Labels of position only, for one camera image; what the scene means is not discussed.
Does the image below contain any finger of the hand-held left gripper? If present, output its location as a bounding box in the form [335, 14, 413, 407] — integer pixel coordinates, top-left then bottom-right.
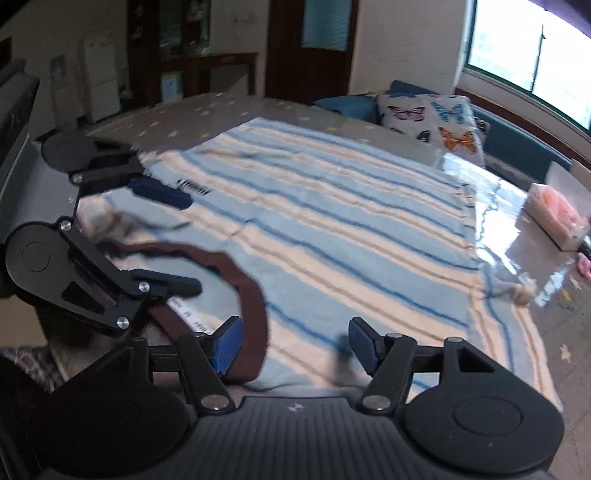
[69, 138, 193, 212]
[58, 220, 202, 336]

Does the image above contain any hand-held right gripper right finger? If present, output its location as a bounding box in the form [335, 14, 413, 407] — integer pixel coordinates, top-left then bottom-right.
[348, 317, 497, 415]

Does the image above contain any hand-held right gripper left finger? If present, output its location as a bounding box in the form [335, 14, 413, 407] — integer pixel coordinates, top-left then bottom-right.
[92, 316, 244, 414]

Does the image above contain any blue striped towel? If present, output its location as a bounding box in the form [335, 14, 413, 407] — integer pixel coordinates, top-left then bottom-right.
[76, 117, 563, 408]

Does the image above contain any grey star-print tablecloth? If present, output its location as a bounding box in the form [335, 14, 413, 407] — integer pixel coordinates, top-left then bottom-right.
[83, 91, 591, 480]

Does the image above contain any blue framed picture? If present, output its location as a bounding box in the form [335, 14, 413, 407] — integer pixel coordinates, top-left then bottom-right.
[161, 72, 184, 103]

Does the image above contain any dark patterned cloth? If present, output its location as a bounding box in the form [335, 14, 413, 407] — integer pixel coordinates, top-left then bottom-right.
[0, 346, 65, 394]

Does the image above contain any dark wooden cabinet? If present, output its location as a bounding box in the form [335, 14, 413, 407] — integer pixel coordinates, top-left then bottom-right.
[126, 0, 258, 110]

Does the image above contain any white refrigerator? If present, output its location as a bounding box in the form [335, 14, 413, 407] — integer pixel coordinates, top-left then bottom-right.
[82, 37, 123, 124]

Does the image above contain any dark wooden door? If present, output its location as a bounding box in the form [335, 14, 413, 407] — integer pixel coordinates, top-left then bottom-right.
[264, 0, 360, 105]

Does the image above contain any clear tissue pack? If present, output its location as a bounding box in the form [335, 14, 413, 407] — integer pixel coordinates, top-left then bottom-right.
[525, 159, 591, 253]

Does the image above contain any butterfly print pillow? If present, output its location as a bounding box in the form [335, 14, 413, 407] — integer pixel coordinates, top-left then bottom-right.
[377, 93, 486, 168]

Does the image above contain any blue sofa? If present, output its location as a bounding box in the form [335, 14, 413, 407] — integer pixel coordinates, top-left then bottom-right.
[313, 80, 574, 184]

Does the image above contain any green-framed window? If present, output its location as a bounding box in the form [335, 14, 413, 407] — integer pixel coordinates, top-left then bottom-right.
[463, 0, 591, 131]

